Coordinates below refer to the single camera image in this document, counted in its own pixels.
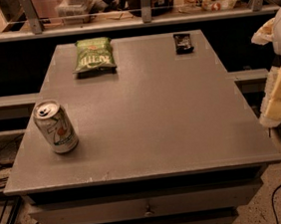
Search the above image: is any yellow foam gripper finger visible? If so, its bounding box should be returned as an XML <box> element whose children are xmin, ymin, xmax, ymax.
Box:
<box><xmin>251</xmin><ymin>18</ymin><xmax>274</xmax><ymax>46</ymax></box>
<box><xmin>259</xmin><ymin>66</ymin><xmax>281</xmax><ymax>127</ymax></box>

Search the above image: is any black rxbar chocolate bar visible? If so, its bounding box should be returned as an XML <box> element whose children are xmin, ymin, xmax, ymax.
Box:
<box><xmin>173</xmin><ymin>33</ymin><xmax>194</xmax><ymax>55</ymax></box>

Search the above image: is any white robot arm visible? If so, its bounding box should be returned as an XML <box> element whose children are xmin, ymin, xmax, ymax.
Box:
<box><xmin>251</xmin><ymin>7</ymin><xmax>281</xmax><ymax>128</ymax></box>

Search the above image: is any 7up soda can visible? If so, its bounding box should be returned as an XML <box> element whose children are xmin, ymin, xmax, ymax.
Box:
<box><xmin>33</xmin><ymin>101</ymin><xmax>79</xmax><ymax>153</ymax></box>

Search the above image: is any grey drawer cabinet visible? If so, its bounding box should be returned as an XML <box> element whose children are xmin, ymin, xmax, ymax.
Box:
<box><xmin>5</xmin><ymin>30</ymin><xmax>281</xmax><ymax>224</ymax></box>

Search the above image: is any green kettle chips bag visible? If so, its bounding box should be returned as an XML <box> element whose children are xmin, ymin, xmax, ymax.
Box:
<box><xmin>74</xmin><ymin>37</ymin><xmax>117</xmax><ymax>73</ymax></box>

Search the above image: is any upper drawer knob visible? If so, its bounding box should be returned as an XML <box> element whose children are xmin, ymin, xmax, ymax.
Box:
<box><xmin>144</xmin><ymin>206</ymin><xmax>154</xmax><ymax>217</ymax></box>

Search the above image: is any clear plastic container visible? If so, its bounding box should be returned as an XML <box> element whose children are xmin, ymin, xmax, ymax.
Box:
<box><xmin>56</xmin><ymin>0</ymin><xmax>94</xmax><ymax>26</ymax></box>

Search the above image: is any grey power adapter box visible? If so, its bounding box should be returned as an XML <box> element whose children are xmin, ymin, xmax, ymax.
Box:
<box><xmin>0</xmin><ymin>142</ymin><xmax>19</xmax><ymax>167</ymax></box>

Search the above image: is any black floor cable right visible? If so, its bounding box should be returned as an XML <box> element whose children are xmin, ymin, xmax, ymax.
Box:
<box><xmin>266</xmin><ymin>160</ymin><xmax>281</xmax><ymax>224</ymax></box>

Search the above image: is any grey metal shelf rail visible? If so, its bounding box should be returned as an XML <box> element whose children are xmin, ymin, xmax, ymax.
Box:
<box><xmin>0</xmin><ymin>0</ymin><xmax>281</xmax><ymax>42</ymax></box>

